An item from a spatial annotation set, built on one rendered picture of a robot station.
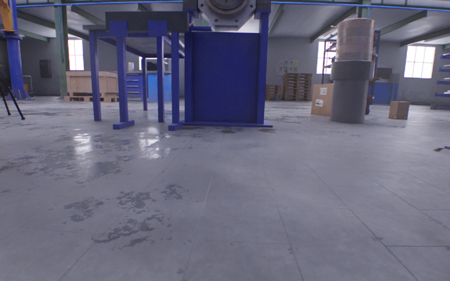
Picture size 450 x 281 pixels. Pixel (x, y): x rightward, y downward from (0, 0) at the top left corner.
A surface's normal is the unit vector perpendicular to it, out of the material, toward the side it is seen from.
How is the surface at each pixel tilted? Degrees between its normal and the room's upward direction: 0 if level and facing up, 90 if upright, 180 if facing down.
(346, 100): 90
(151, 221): 0
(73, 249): 0
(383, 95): 90
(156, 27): 90
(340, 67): 90
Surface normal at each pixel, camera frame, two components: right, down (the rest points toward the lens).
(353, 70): -0.36, 0.17
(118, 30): -0.02, 0.19
